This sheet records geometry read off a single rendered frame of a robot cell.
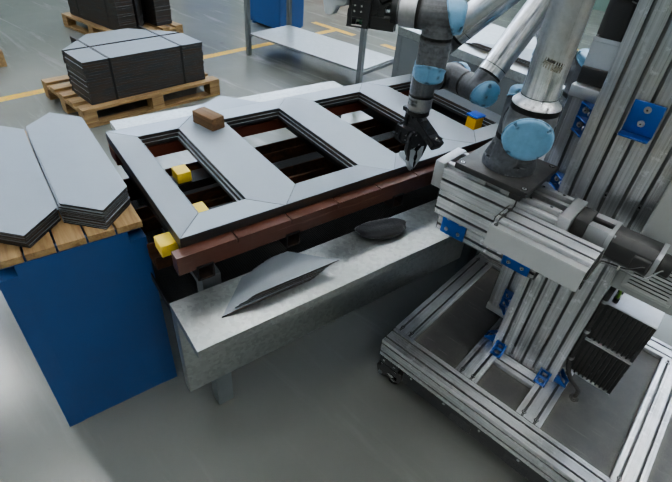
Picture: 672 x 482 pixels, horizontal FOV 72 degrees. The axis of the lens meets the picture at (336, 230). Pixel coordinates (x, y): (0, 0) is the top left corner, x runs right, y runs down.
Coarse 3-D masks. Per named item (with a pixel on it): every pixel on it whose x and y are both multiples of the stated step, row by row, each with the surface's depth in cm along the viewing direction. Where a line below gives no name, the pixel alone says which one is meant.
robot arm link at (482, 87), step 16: (528, 0) 128; (544, 0) 125; (528, 16) 127; (544, 16) 127; (512, 32) 129; (528, 32) 128; (496, 48) 131; (512, 48) 129; (480, 64) 135; (496, 64) 130; (512, 64) 132; (464, 80) 135; (480, 80) 132; (496, 80) 132; (464, 96) 137; (480, 96) 131; (496, 96) 133
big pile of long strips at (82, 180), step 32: (0, 128) 170; (32, 128) 172; (64, 128) 174; (0, 160) 153; (32, 160) 154; (64, 160) 156; (96, 160) 157; (0, 192) 139; (32, 192) 140; (64, 192) 141; (96, 192) 142; (0, 224) 127; (32, 224) 128; (96, 224) 138
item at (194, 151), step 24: (360, 96) 224; (240, 120) 193; (264, 120) 199; (288, 120) 197; (144, 144) 173; (192, 144) 172; (480, 144) 191; (216, 168) 158; (144, 192) 147; (336, 192) 155; (264, 216) 141; (192, 240) 130
